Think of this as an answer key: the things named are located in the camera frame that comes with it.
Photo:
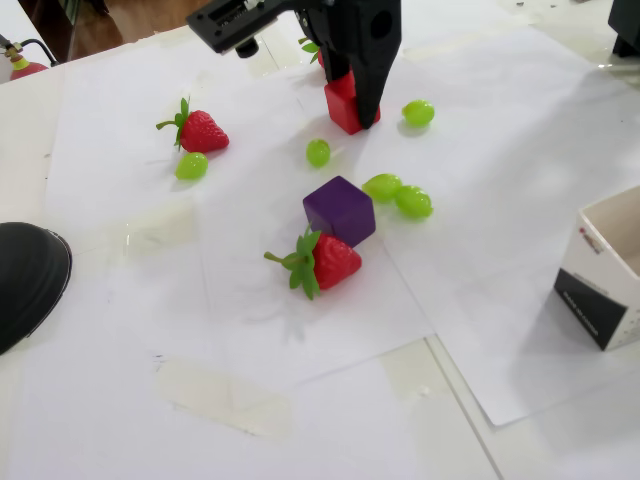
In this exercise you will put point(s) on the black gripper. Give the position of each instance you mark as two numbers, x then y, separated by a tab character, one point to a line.
361	35

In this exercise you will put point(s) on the red wooden cube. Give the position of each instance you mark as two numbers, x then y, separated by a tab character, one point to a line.
342	107

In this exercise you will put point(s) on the purple wooden cube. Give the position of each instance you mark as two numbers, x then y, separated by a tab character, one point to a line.
340	210

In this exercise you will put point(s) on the plastic strawberry with curled leaves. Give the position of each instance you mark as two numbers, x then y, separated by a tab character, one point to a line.
310	46

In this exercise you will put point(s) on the green plastic grape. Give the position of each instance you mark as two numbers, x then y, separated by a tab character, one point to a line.
382	187
414	201
318	152
418	112
191	166

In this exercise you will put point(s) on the plastic strawberry with long stem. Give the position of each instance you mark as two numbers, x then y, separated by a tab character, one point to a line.
202	132

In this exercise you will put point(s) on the plastic strawberry with wide leaves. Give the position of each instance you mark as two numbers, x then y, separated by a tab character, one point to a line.
335	262

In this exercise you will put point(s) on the large white paper sheet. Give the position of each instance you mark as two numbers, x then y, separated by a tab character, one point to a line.
500	250

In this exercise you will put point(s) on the small white paper sheet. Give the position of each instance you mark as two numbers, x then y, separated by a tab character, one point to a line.
260	325

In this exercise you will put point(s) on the black boxy stand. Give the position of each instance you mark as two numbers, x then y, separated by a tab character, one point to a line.
627	25

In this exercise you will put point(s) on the red fire extinguisher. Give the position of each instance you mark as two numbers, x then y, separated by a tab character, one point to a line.
27	70

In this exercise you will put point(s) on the white and black cardboard box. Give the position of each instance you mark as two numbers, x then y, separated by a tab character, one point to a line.
590	310

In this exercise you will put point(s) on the translucent tape strip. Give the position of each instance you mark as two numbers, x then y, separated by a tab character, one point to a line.
225	400

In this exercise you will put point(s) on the black round object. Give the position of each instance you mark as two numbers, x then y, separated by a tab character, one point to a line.
25	280

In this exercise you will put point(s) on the black gripper camera mount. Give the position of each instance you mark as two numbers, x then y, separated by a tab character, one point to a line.
225	25

